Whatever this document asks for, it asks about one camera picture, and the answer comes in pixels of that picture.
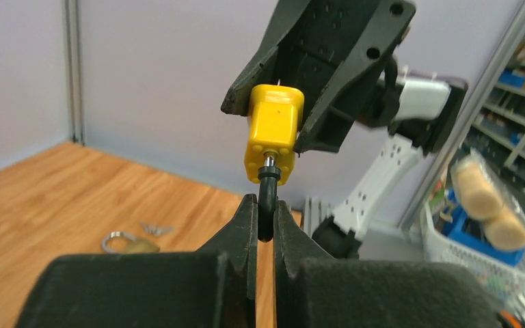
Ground brass padlock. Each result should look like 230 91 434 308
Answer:
101 231 160 254

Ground aluminium frame rail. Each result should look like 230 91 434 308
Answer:
63 0 85 146

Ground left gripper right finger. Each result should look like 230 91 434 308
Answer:
273 201 500 327

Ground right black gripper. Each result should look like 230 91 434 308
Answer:
221 0 416 153

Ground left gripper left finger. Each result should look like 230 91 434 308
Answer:
16 194 258 327

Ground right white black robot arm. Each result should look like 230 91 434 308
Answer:
221 1 468 258

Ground packaged round cakes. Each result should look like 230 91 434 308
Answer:
450 150 525 251

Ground yellow black padlock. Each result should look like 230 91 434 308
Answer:
244 84 304 242

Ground white basket with blue items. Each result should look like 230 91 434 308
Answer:
420 189 525 301

